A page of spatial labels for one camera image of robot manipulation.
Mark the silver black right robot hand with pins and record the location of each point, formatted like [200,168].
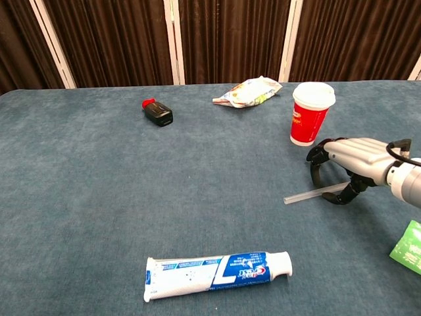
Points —
[361,154]

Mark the transparent plastic straw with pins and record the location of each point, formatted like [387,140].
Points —
[302,196]

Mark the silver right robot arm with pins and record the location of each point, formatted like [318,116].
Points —
[408,181]

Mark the red paper cup white lid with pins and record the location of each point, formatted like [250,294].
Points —
[309,121]

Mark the green printed packet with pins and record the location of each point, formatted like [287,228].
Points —
[409,250]

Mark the crumpled white snack bag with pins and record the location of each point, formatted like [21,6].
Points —
[250,93]

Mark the white blue toothpaste tube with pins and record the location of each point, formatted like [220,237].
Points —
[197,278]

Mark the black bottle red cap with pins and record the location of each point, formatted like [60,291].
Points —
[159,113]

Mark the brown screen panel white frame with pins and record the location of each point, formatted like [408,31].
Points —
[16,42]
[230,39]
[108,42]
[416,70]
[315,39]

